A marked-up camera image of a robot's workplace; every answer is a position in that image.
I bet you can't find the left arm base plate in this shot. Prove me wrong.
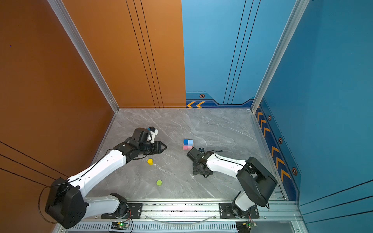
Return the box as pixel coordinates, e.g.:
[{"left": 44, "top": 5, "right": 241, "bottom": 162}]
[{"left": 101, "top": 203, "right": 143, "bottom": 219}]

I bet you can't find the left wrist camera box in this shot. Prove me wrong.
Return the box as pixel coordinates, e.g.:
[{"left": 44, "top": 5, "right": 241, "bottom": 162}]
[{"left": 147, "top": 127, "right": 158, "bottom": 143}]

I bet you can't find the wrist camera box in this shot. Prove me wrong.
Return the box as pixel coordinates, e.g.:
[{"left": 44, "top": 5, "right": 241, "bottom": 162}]
[
  {"left": 187, "top": 147, "right": 206, "bottom": 165},
  {"left": 147, "top": 127, "right": 158, "bottom": 143}
]

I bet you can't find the aluminium front rail frame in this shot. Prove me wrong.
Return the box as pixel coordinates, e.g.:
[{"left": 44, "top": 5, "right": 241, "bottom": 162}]
[{"left": 52, "top": 198, "right": 309, "bottom": 233}]

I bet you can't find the right aluminium corner post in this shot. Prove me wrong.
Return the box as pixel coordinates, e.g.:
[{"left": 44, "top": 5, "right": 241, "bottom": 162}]
[{"left": 251, "top": 0, "right": 310, "bottom": 114}]

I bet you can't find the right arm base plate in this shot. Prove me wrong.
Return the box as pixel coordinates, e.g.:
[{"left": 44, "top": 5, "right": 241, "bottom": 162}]
[{"left": 219, "top": 203, "right": 260, "bottom": 219}]

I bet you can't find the left aluminium corner post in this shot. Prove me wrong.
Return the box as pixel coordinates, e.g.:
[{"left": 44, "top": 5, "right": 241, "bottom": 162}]
[{"left": 48, "top": 0, "right": 119, "bottom": 113}]

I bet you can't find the aluminium corner post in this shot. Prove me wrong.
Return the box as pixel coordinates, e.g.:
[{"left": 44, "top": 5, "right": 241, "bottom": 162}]
[
  {"left": 48, "top": 0, "right": 119, "bottom": 113},
  {"left": 251, "top": 0, "right": 310, "bottom": 114}
]

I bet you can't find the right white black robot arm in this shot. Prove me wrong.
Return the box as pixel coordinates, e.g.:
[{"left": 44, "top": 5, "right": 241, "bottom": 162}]
[{"left": 187, "top": 148, "right": 278, "bottom": 218}]

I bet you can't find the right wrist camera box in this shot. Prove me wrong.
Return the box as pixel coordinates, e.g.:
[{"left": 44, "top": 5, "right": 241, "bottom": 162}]
[{"left": 187, "top": 147, "right": 206, "bottom": 165}]

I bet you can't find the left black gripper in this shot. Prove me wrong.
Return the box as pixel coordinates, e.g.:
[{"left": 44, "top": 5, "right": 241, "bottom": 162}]
[{"left": 139, "top": 140, "right": 168, "bottom": 156}]

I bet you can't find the green circuit board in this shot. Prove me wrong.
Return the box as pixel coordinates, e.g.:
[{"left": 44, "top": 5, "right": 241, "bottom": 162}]
[
  {"left": 236, "top": 221, "right": 257, "bottom": 233},
  {"left": 110, "top": 221, "right": 130, "bottom": 232}
]

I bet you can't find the clear cable on rail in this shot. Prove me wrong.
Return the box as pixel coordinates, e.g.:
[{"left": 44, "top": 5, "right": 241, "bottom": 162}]
[{"left": 144, "top": 215, "right": 218, "bottom": 225}]

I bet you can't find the right green circuit board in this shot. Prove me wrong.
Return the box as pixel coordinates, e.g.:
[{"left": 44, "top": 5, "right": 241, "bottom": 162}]
[{"left": 236, "top": 221, "right": 257, "bottom": 233}]

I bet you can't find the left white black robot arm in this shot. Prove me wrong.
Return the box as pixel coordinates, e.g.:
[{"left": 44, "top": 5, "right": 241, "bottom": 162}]
[{"left": 45, "top": 127, "right": 167, "bottom": 229}]

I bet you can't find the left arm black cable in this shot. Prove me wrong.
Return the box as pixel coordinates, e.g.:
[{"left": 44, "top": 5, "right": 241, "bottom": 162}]
[{"left": 37, "top": 148, "right": 117, "bottom": 225}]

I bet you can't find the left green circuit board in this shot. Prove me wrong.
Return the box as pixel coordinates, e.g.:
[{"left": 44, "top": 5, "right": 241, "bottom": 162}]
[{"left": 110, "top": 221, "right": 130, "bottom": 232}]

